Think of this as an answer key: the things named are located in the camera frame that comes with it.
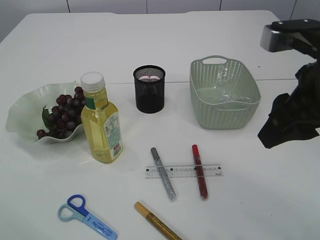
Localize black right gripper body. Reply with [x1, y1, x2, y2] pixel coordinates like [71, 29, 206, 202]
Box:
[257, 39, 320, 149]

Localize clear plastic sheet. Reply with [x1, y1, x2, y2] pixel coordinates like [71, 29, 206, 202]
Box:
[214, 63, 252, 103]

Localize pink safety scissors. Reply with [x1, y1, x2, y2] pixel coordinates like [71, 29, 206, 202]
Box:
[139, 75, 160, 82]

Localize yellow oil bottle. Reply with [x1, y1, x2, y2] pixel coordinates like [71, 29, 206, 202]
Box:
[80, 72, 124, 164]

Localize purple artificial grape bunch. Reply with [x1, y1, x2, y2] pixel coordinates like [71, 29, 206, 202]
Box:
[36, 86, 86, 140]

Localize green plastic woven basket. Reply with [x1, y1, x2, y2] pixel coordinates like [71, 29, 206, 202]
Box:
[189, 55, 261, 130]

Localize clear plastic ruler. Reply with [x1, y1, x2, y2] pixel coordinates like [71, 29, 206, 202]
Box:
[144, 164, 224, 179]

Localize red glitter pen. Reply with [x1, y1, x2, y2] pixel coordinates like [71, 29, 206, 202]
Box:
[192, 144, 208, 201]

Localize silver glitter pen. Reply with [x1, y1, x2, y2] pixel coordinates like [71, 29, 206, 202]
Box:
[150, 147, 177, 202]

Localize black mesh pen holder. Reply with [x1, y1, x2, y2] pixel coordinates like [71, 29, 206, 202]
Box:
[133, 65, 166, 114]

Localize gold glitter pen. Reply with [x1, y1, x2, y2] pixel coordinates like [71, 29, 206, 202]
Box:
[134, 201, 182, 240]

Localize green wavy plastic plate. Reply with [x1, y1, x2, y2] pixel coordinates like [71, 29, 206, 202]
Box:
[5, 82, 84, 145]

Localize blue safety scissors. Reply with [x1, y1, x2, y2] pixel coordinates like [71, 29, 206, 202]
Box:
[57, 194, 118, 240]

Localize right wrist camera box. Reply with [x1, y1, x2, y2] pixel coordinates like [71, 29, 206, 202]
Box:
[260, 19, 320, 59]

